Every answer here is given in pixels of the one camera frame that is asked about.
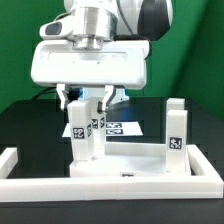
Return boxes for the black cables on table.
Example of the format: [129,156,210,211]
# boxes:
[31,87,58,101]

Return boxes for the marker tag sheet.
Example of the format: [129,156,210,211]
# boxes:
[61,121,144,138]

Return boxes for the white desk top tray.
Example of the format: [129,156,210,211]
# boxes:
[70,142,191,178]

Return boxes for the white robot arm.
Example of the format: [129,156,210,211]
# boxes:
[31,0,173,113]

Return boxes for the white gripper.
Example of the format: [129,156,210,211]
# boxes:
[31,40,150,114]

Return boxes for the white U-shaped frame fence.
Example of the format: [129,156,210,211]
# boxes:
[0,145,224,202]

